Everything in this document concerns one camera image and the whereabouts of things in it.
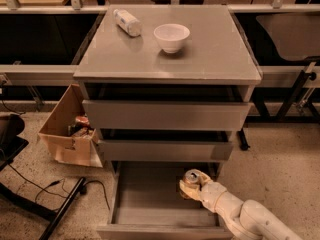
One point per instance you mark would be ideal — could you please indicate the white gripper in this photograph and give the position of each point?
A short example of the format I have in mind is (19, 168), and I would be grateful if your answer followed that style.
(210, 193)

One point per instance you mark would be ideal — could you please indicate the orange soda can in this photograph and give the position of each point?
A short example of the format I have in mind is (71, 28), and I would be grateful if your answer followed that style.
(190, 176)

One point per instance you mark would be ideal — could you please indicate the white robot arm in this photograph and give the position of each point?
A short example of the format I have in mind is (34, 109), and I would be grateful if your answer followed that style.
(246, 220)

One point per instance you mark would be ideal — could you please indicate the grey open bottom drawer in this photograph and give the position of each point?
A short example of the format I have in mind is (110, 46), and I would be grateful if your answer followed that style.
(146, 204)

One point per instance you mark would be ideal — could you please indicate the grey middle drawer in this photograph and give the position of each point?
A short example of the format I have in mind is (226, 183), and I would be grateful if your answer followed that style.
(166, 151)

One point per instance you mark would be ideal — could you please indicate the grey drawer cabinet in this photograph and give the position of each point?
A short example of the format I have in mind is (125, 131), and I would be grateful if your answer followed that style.
(214, 66)

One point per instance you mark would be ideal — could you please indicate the grey top drawer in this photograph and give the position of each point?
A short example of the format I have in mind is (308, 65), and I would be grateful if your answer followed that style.
(148, 115)

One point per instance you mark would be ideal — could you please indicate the snack items in box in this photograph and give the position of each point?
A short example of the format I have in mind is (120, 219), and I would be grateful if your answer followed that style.
(80, 127)

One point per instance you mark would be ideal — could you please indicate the cardboard box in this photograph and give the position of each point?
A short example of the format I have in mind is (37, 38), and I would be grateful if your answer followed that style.
(67, 140)

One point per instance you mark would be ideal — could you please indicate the white ceramic bowl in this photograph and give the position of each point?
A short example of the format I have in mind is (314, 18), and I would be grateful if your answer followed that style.
(171, 37)

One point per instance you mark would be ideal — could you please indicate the black chair leg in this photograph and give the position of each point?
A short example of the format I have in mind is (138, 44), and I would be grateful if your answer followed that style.
(63, 209)

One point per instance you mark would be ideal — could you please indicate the clear plastic bottle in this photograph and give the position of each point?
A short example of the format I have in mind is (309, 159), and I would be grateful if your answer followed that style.
(127, 22)

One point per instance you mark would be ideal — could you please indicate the grey chair right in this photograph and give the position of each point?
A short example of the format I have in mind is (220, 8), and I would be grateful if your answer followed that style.
(296, 38)

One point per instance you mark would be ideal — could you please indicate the black chair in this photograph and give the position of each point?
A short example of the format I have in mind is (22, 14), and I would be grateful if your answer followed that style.
(10, 143)

